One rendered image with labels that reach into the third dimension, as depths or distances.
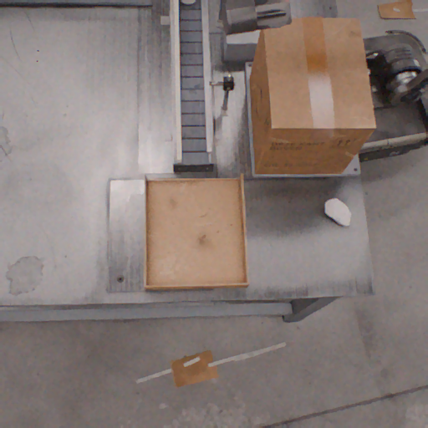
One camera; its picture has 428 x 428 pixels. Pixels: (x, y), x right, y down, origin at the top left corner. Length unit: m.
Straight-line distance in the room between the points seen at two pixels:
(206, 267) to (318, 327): 0.98
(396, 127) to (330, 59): 1.08
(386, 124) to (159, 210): 1.24
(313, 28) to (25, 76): 0.82
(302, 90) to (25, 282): 0.82
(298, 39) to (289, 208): 0.44
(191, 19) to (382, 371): 1.53
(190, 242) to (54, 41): 0.73
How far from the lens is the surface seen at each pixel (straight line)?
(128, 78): 1.60
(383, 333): 2.34
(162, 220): 1.41
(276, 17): 1.11
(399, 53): 2.34
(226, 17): 1.10
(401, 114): 2.41
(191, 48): 1.60
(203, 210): 1.42
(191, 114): 1.48
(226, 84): 1.43
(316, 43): 1.35
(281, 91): 1.26
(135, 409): 2.18
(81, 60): 1.65
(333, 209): 1.45
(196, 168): 1.44
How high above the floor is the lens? 2.18
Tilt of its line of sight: 72 degrees down
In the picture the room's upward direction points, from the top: 11 degrees clockwise
